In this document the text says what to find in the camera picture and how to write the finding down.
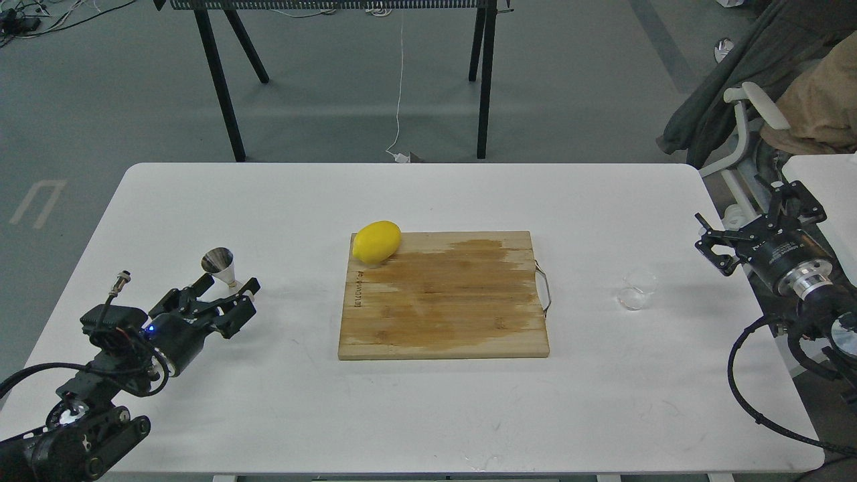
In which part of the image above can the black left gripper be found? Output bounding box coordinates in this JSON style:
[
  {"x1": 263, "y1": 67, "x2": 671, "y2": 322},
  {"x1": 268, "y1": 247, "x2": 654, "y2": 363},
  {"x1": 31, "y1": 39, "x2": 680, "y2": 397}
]
[{"x1": 144, "y1": 272, "x2": 260, "y2": 376}]

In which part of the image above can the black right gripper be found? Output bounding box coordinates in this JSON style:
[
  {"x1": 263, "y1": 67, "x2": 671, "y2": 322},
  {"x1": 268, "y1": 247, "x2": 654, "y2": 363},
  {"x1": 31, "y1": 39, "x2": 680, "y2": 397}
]
[{"x1": 694, "y1": 180, "x2": 833, "y2": 299}]

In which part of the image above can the steel double jigger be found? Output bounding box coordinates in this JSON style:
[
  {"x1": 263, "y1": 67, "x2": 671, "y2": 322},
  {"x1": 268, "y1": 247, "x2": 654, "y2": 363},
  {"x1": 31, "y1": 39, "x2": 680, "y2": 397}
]
[{"x1": 201, "y1": 247, "x2": 240, "y2": 294}]

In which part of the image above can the small clear glass beaker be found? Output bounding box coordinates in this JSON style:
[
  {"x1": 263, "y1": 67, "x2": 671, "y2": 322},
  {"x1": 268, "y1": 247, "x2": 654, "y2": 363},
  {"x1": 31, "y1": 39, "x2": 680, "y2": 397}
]
[{"x1": 616, "y1": 268, "x2": 659, "y2": 311}]

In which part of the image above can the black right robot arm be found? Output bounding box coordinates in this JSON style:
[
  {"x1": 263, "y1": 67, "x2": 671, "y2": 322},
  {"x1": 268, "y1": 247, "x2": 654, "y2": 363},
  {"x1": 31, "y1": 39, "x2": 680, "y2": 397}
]
[{"x1": 695, "y1": 181, "x2": 855, "y2": 458}]

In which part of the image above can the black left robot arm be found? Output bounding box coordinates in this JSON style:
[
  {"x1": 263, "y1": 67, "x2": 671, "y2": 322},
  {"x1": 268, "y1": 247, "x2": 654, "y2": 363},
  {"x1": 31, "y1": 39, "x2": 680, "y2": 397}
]
[{"x1": 1, "y1": 271, "x2": 260, "y2": 481}]

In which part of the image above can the white office chair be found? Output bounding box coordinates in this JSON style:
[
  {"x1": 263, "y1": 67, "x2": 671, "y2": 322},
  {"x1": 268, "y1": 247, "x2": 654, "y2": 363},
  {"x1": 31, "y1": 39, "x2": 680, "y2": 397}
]
[{"x1": 699, "y1": 82, "x2": 790, "y2": 231}]

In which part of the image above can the white side table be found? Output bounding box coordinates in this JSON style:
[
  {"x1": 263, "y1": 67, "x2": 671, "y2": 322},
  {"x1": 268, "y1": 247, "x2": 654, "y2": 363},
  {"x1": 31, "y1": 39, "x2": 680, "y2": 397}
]
[{"x1": 783, "y1": 153, "x2": 856, "y2": 285}]

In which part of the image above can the seated person in brown shirt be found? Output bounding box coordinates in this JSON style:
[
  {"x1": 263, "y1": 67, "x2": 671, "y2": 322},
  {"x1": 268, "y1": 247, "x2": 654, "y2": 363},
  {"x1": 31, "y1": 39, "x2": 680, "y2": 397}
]
[{"x1": 656, "y1": 1, "x2": 856, "y2": 168}]

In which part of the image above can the yellow lemon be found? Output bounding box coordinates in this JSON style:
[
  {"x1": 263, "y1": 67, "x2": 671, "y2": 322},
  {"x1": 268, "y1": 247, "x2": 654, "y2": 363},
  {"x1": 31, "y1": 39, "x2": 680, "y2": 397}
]
[{"x1": 352, "y1": 220, "x2": 402, "y2": 266}]

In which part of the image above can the wooden cutting board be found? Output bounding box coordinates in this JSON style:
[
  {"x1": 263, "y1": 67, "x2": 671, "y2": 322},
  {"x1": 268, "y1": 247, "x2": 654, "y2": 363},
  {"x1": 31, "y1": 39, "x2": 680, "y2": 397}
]
[{"x1": 337, "y1": 231, "x2": 550, "y2": 361}]

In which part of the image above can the white hanging cable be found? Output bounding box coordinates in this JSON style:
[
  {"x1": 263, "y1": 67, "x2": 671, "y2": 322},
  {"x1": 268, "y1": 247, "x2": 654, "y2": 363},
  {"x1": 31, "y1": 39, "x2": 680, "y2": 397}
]
[{"x1": 384, "y1": 10, "x2": 411, "y2": 163}]

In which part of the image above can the floor cables bundle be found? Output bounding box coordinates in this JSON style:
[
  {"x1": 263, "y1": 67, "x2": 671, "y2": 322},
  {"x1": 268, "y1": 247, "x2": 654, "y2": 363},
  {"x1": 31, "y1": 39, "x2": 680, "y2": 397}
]
[{"x1": 0, "y1": 0, "x2": 138, "y2": 46}]

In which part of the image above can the black metal frame table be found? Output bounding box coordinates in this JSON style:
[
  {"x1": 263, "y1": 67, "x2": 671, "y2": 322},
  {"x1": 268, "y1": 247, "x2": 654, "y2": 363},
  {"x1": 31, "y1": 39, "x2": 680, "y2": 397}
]
[{"x1": 153, "y1": 1, "x2": 514, "y2": 163}]

